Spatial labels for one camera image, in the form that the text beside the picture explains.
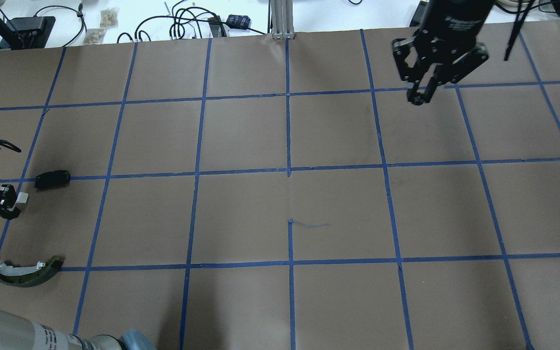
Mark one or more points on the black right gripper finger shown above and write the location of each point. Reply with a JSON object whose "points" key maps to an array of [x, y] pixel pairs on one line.
{"points": [[413, 93], [438, 80]]}

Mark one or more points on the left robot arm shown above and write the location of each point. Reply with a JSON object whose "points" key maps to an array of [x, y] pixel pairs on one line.
{"points": [[19, 333]]}

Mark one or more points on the green white curved part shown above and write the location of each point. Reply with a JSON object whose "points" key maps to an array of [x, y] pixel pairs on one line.
{"points": [[30, 276]]}

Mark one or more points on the black power adapter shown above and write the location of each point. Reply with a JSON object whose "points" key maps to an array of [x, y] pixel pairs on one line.
{"points": [[240, 22]]}

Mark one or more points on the small black box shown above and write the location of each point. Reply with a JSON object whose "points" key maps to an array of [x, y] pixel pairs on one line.
{"points": [[52, 179]]}

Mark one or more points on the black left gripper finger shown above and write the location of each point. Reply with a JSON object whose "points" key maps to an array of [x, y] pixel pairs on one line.
{"points": [[9, 213], [22, 198]]}

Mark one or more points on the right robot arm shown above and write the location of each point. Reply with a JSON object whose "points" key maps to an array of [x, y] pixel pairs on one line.
{"points": [[454, 19]]}

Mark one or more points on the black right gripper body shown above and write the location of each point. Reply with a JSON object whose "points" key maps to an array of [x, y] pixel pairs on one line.
{"points": [[455, 19]]}

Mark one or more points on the aluminium frame post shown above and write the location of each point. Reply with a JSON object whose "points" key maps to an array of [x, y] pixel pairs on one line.
{"points": [[281, 19]]}

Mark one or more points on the black camera stand base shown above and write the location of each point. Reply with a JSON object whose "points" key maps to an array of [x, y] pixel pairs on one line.
{"points": [[34, 31]]}

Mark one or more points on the bag of small parts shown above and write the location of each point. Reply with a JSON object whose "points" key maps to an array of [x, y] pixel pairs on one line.
{"points": [[109, 17]]}

